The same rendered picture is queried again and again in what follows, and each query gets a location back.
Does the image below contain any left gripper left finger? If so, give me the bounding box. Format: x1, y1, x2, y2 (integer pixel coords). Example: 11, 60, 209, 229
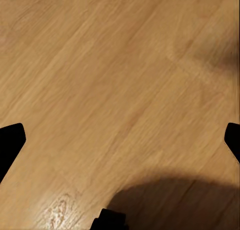
0, 123, 26, 183

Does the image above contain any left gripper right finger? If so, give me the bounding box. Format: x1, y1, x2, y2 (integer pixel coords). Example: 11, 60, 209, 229
224, 123, 240, 163

